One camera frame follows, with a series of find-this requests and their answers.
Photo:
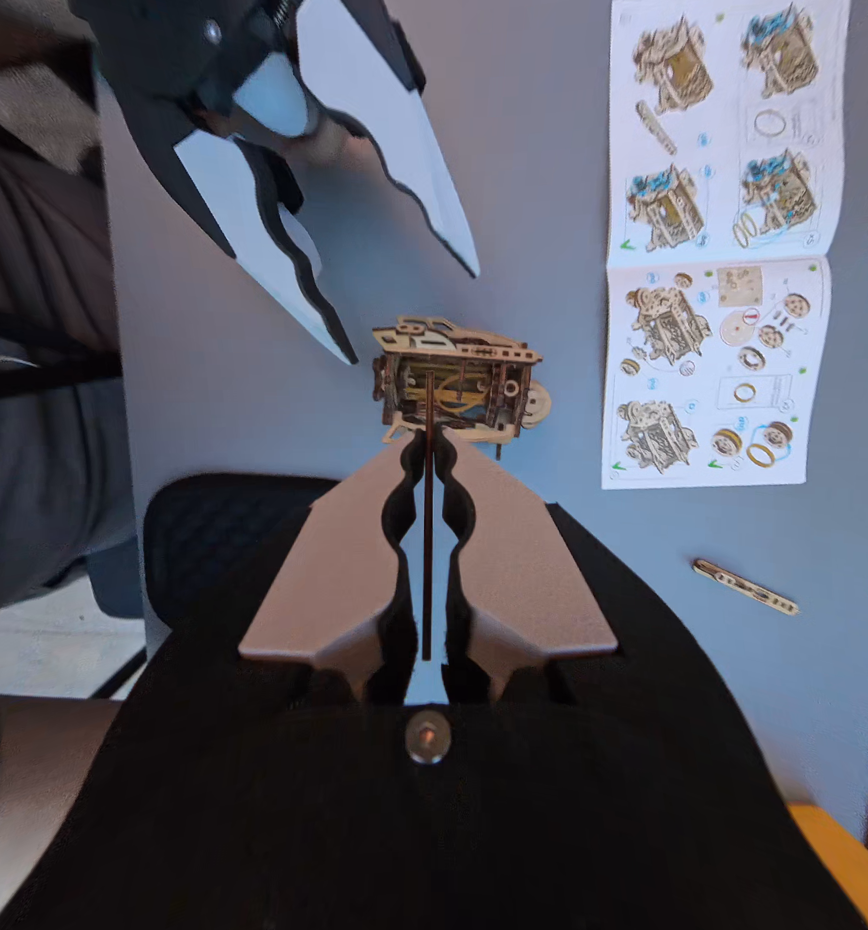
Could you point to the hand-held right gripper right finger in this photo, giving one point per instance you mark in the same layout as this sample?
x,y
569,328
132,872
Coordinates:
x,y
536,581

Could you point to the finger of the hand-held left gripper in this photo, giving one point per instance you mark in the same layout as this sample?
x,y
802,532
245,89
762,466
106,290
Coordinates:
x,y
230,203
376,87

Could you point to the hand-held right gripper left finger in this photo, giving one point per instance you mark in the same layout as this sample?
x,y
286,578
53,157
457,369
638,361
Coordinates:
x,y
318,581

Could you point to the long thin wooden strip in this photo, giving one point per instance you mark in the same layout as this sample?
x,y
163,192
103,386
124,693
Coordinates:
x,y
427,545

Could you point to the wooden mechanical model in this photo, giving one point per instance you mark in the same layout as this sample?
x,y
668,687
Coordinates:
x,y
463,356

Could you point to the model instruction booklet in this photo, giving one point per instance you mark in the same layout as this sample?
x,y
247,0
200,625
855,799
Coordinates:
x,y
717,145

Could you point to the black honeycomb cushion pad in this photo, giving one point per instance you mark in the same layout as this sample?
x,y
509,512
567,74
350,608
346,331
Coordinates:
x,y
209,530

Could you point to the small perforated wooden part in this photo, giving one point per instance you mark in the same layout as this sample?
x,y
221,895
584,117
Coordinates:
x,y
743,585

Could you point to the black metal bar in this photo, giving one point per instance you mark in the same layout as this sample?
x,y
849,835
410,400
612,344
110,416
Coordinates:
x,y
118,672

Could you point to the person's clothing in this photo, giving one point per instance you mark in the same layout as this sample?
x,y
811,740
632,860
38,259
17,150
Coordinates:
x,y
41,472

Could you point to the orange wooden board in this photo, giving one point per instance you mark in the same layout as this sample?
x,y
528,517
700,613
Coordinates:
x,y
855,879

